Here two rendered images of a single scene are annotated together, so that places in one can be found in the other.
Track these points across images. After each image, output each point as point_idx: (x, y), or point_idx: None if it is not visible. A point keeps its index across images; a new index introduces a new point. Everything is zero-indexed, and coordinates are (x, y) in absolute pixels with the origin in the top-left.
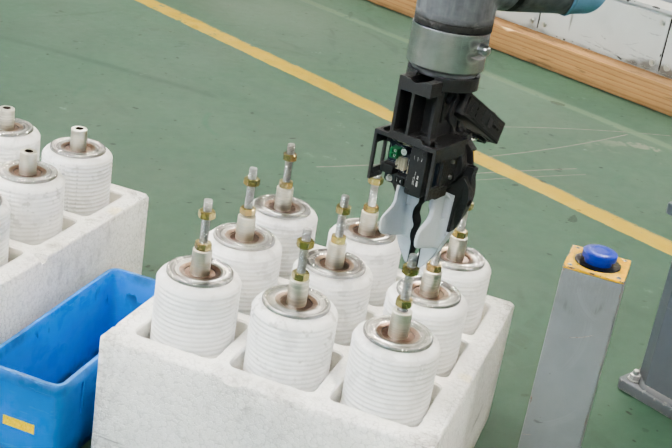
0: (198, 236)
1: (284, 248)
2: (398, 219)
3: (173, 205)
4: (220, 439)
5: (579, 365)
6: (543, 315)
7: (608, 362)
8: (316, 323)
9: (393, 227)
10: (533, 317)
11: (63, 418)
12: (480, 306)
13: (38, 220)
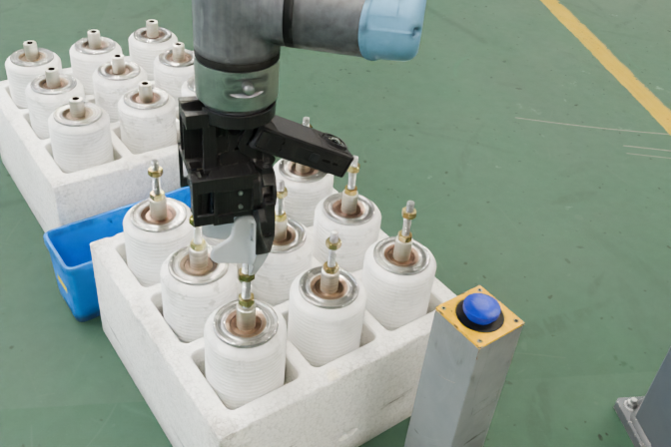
0: (359, 159)
1: (289, 204)
2: (231, 227)
3: (365, 129)
4: (138, 350)
5: (444, 403)
6: (603, 307)
7: (628, 376)
8: (193, 289)
9: (224, 233)
10: (590, 306)
11: (80, 290)
12: (411, 306)
13: (142, 136)
